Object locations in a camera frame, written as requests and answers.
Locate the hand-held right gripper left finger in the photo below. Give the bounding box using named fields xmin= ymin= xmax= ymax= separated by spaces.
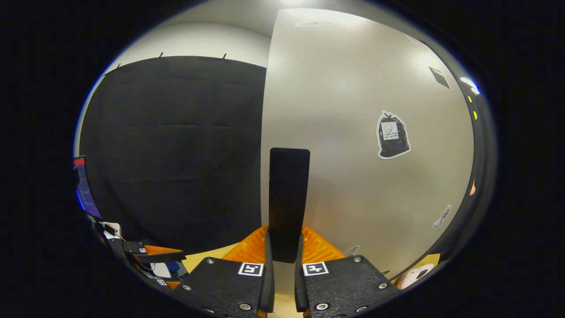
xmin=177 ymin=225 xmax=275 ymax=318

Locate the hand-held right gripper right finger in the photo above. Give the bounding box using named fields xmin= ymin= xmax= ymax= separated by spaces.
xmin=294 ymin=226 xmax=400 ymax=318

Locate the black cabinet door handle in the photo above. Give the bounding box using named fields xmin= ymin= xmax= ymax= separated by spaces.
xmin=268 ymin=148 xmax=311 ymax=264

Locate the white cabinet door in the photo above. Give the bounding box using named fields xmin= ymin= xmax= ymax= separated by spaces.
xmin=260 ymin=8 xmax=476 ymax=295

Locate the computer monitor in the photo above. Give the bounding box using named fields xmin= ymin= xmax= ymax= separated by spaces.
xmin=73 ymin=155 xmax=103 ymax=220

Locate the pale pink flat object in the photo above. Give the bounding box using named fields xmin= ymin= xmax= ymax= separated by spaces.
xmin=395 ymin=263 xmax=435 ymax=291

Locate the black backdrop cloth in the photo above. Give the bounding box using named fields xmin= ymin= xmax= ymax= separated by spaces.
xmin=79 ymin=55 xmax=490 ymax=265

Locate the ceiling light panel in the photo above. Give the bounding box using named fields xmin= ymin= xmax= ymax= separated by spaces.
xmin=460 ymin=76 xmax=481 ymax=95

